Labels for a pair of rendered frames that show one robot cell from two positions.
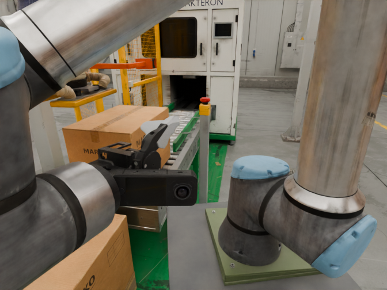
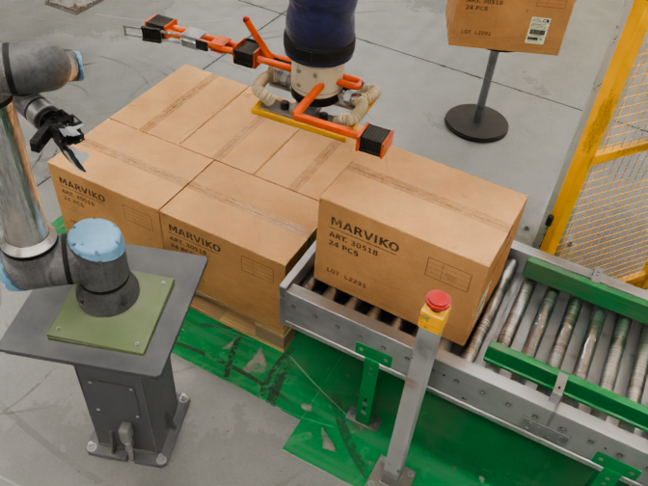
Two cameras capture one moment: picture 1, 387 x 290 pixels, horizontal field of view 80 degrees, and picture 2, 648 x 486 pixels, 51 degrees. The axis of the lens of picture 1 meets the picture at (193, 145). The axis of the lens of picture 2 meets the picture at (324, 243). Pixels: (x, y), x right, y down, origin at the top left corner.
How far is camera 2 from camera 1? 2.33 m
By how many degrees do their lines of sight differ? 84
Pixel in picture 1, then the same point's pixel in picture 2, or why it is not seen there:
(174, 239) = (154, 252)
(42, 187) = (28, 99)
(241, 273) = not seen: hidden behind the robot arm
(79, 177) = (34, 106)
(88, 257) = (229, 234)
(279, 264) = (71, 300)
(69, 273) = (216, 223)
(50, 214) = (21, 104)
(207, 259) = not seen: hidden behind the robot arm
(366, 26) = not seen: outside the picture
